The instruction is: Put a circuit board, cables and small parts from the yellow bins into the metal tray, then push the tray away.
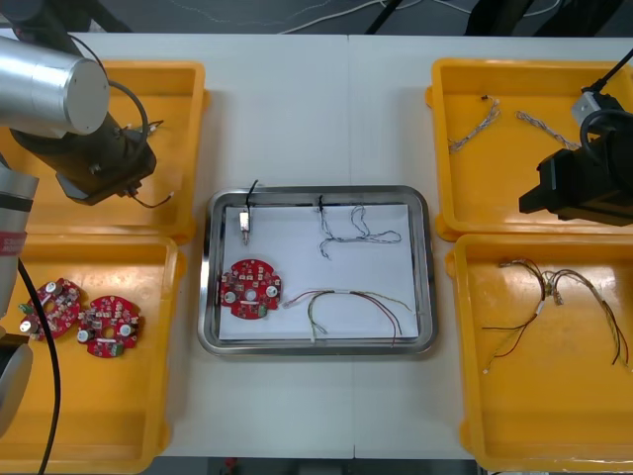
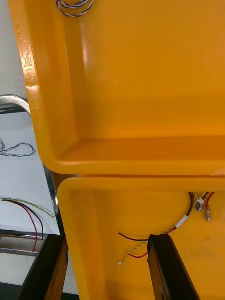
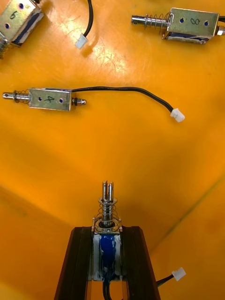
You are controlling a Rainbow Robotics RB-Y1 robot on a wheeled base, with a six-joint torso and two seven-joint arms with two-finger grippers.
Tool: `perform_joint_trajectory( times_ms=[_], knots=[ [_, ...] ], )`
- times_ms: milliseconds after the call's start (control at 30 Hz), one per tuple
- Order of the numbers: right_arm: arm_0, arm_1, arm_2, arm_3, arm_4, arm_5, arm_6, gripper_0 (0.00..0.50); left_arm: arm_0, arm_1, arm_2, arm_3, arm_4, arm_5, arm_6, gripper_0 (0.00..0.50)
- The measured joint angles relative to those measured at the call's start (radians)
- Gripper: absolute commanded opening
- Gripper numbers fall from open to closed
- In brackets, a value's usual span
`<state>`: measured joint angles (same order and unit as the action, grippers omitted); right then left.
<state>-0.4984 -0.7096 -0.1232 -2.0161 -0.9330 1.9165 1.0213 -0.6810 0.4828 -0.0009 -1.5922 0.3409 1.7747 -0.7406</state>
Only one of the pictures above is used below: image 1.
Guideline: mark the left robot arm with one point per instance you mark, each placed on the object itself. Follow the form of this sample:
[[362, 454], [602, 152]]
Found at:
[[54, 94]]

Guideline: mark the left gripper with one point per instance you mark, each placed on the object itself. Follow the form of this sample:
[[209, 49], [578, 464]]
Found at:
[[114, 170]]

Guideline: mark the white sheet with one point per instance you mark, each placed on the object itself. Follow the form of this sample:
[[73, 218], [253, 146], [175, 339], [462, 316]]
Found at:
[[277, 232]]

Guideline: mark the round red circuit board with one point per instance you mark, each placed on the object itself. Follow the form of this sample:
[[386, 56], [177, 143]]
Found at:
[[111, 326], [252, 289], [49, 312]]

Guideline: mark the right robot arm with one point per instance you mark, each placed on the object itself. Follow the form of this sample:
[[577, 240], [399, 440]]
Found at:
[[618, 128]]

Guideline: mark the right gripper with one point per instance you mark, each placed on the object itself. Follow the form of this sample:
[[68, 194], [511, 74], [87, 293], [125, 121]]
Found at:
[[588, 183]]

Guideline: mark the black stand leg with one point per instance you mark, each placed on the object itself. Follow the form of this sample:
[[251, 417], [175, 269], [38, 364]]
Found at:
[[386, 17]]

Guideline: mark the steel tray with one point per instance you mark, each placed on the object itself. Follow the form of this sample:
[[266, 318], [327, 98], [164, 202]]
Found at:
[[316, 348]]

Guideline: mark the yellow-orange plastic bin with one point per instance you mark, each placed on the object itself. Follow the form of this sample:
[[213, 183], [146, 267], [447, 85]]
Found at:
[[74, 406], [519, 188], [544, 420], [183, 163]]

